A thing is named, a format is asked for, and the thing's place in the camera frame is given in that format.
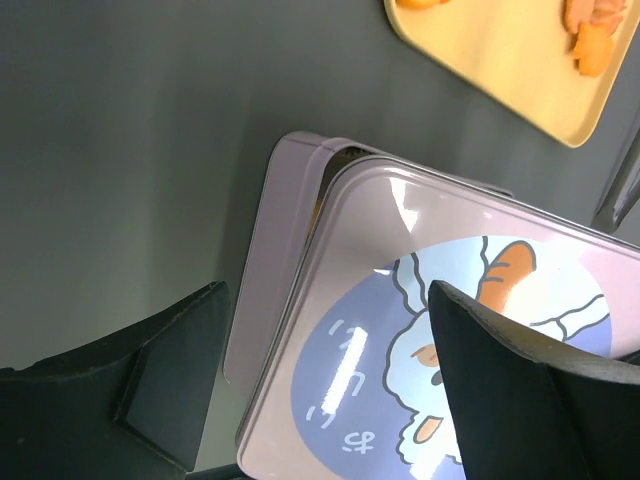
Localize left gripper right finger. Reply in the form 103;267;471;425
428;281;639;479

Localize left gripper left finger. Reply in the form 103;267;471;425
1;282;230;479

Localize silver tin lid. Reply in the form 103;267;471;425
237;154;639;479

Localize metal tongs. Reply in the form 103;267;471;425
591;113;639;234

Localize pink cookie tin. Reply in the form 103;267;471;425
223;132;523;399

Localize yellow cookie tray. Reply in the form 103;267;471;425
384;0;639;148

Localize orange fish cookie right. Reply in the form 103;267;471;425
573;23;614;77

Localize orange fish cookie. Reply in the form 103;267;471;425
573;23;614;77
396;0;449;10

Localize orange leaf cookie lower-right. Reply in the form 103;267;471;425
563;0;627;33

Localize orange fish cookie left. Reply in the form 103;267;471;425
396;0;449;10

